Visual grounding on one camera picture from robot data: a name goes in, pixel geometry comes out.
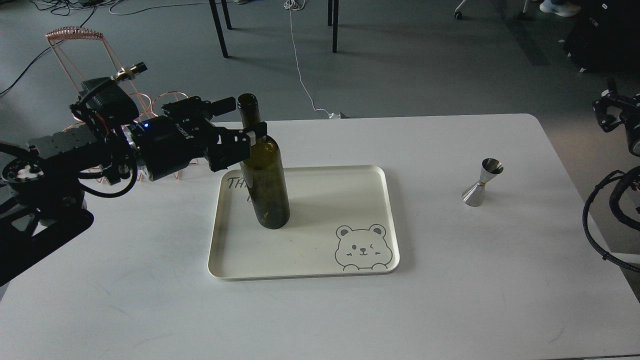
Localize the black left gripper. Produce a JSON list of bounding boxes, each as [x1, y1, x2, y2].
[[131, 96, 268, 182]]

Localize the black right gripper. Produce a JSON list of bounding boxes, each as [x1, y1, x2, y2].
[[592, 80, 640, 157]]

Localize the dark green wine bottle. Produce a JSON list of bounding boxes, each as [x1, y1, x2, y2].
[[237, 93, 291, 230]]

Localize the stainless steel jigger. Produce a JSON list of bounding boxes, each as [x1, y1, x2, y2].
[[461, 158, 505, 207]]

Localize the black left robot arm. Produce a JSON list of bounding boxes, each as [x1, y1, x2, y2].
[[0, 63, 267, 285]]

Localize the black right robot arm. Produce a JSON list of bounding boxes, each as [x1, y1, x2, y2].
[[592, 77, 640, 211]]

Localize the black equipment top right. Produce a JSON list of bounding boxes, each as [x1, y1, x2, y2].
[[563, 0, 640, 73]]

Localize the black table leg left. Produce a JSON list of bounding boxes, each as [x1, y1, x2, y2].
[[208, 0, 233, 59]]

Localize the black table leg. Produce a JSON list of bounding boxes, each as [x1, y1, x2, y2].
[[208, 0, 233, 59], [327, 0, 339, 54]]

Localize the white shoe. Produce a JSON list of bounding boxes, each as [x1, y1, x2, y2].
[[539, 0, 582, 18]]

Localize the black table leg right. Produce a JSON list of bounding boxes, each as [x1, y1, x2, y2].
[[327, 0, 339, 54]]

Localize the cream tray with bear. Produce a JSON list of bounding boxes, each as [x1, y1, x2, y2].
[[208, 165, 401, 280]]

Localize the white chair caster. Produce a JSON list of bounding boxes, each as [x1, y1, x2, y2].
[[454, 0, 469, 19]]

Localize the white cable on floor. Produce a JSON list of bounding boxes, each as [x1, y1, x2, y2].
[[283, 0, 342, 120]]

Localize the black corrugated cable right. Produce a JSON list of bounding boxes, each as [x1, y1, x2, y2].
[[582, 167, 640, 274]]

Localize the rose gold wire rack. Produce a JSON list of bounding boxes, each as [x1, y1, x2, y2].
[[45, 26, 205, 183]]

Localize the black cables on floor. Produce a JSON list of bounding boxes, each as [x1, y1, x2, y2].
[[0, 0, 211, 96]]

